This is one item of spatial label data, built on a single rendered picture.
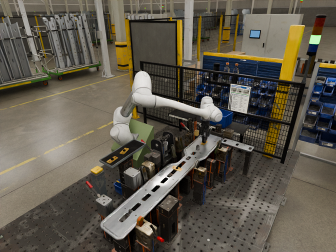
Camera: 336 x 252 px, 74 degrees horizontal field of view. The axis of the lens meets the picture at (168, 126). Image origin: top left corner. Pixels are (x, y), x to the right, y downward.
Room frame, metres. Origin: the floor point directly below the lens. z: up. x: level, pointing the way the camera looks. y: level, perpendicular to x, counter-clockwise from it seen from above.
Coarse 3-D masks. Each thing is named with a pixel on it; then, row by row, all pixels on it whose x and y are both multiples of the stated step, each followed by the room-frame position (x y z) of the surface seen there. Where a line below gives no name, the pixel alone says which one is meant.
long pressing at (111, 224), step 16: (192, 144) 1.80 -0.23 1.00; (208, 144) 1.79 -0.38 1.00; (192, 160) 1.54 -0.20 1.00; (160, 176) 1.34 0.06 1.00; (176, 176) 1.34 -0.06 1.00; (144, 192) 1.18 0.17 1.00; (160, 192) 1.18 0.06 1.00; (128, 208) 1.04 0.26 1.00; (144, 208) 1.04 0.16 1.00; (112, 224) 0.92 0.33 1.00; (128, 224) 0.92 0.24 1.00
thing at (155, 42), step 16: (128, 32) 4.57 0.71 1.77; (144, 32) 4.34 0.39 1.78; (160, 32) 4.11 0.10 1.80; (176, 32) 3.89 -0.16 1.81; (128, 48) 4.58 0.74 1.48; (144, 48) 4.35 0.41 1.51; (160, 48) 4.11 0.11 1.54; (176, 48) 3.89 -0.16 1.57; (144, 64) 4.37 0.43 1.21; (176, 64) 3.89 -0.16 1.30; (160, 80) 4.14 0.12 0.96; (176, 80) 3.90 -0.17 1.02; (176, 96) 3.90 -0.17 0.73
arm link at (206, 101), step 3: (204, 96) 1.83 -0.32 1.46; (207, 96) 1.82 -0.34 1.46; (204, 99) 1.78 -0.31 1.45; (207, 99) 1.78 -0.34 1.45; (210, 99) 1.78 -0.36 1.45; (201, 102) 1.80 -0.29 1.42; (204, 102) 1.77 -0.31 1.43; (207, 102) 1.77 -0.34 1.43; (210, 102) 1.77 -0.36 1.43; (201, 105) 1.79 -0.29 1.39; (204, 105) 1.76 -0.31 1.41; (207, 105) 1.74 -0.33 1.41; (201, 108) 1.78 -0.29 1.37
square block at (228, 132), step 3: (225, 129) 1.97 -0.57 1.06; (228, 129) 1.97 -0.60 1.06; (231, 129) 1.97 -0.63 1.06; (225, 132) 1.94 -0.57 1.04; (228, 132) 1.93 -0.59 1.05; (231, 132) 1.92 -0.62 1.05; (225, 135) 1.94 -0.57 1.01; (228, 135) 1.92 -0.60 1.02; (231, 135) 1.93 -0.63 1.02; (228, 138) 1.92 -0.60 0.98; (231, 138) 1.95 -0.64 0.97; (222, 144) 1.95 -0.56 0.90
